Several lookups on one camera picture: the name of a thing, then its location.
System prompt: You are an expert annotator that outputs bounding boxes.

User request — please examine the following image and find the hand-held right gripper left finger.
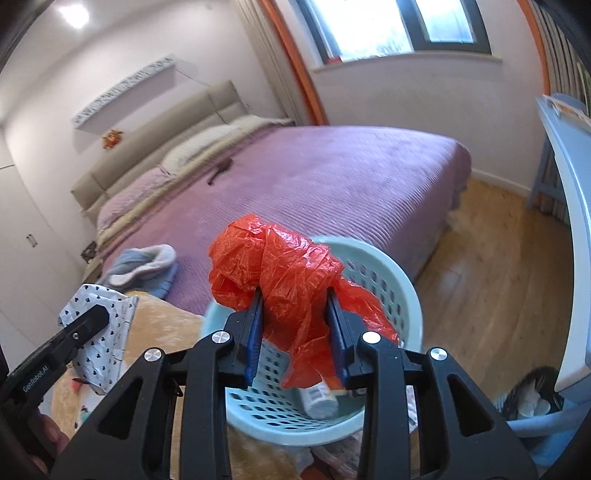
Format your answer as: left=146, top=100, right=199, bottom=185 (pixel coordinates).
left=51, top=291, right=266, bottom=480

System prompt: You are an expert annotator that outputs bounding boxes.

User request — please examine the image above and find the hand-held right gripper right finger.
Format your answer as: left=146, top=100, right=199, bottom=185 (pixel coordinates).
left=325, top=288, right=539, bottom=480

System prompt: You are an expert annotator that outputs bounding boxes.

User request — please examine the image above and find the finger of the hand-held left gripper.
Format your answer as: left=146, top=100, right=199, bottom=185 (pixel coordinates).
left=44, top=304, right=110, bottom=360

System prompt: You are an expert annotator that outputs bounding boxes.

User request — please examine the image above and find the white dotted paper bag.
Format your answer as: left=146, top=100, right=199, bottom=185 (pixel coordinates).
left=58, top=284, right=139, bottom=395

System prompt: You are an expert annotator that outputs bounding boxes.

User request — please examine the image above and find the teal plastic basket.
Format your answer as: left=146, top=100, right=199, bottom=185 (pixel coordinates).
left=201, top=235, right=423, bottom=448

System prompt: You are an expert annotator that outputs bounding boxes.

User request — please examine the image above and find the orange plastic bag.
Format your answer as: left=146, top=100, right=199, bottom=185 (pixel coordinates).
left=208, top=213, right=400, bottom=388

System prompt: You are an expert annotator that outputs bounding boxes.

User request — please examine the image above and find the person's left hand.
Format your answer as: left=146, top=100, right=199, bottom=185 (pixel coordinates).
left=39, top=413, right=70, bottom=462

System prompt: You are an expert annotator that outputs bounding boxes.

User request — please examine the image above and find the white plastic bottle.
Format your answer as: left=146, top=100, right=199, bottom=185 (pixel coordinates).
left=300, top=378, right=340, bottom=420

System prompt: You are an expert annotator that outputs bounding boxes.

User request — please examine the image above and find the yellow printed blanket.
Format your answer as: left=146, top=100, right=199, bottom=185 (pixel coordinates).
left=48, top=291, right=324, bottom=480

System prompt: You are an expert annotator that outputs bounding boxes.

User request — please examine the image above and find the grey blue cloth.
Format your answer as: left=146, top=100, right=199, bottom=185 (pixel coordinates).
left=99, top=244, right=178, bottom=298

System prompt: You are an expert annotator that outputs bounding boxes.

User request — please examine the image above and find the white wardrobe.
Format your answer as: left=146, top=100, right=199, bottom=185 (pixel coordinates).
left=0, top=127, right=100, bottom=352

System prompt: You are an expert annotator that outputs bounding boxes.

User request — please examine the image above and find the pink pillow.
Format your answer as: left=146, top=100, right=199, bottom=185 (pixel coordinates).
left=97, top=166, right=174, bottom=229

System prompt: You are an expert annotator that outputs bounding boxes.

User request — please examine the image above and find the bed with pink cover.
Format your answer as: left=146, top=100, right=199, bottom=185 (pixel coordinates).
left=95, top=124, right=472, bottom=319

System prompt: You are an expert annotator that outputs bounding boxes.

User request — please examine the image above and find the brown dark object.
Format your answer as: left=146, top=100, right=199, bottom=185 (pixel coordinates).
left=208, top=158, right=234, bottom=185

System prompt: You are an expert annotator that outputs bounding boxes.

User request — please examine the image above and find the beige padded headboard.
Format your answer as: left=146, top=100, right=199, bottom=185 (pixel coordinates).
left=70, top=79, right=245, bottom=227

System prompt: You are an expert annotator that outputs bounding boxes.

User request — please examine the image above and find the bin with black liner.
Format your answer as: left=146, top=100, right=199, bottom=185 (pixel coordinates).
left=501, top=367, right=566, bottom=421

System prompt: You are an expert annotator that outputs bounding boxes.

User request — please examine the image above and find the beige pillow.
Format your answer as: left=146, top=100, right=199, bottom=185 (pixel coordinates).
left=161, top=124, right=241, bottom=174

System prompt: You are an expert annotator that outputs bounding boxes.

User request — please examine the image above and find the light blue desk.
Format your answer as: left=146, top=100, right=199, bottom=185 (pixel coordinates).
left=526, top=95, right=591, bottom=393

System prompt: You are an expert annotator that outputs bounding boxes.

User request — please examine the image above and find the beige orange curtain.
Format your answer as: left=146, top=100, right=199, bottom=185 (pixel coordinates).
left=517, top=0, right=591, bottom=116
left=235, top=0, right=331, bottom=126

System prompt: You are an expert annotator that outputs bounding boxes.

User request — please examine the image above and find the ceiling spotlight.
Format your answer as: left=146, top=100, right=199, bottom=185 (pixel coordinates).
left=55, top=0, right=93, bottom=26

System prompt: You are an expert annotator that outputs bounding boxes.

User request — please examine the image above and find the dark framed window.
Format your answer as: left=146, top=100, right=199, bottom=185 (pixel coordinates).
left=295, top=0, right=492, bottom=65

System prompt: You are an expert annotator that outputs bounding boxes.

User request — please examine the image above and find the white patterned wall shelf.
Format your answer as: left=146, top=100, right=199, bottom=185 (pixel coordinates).
left=71, top=54, right=176, bottom=131

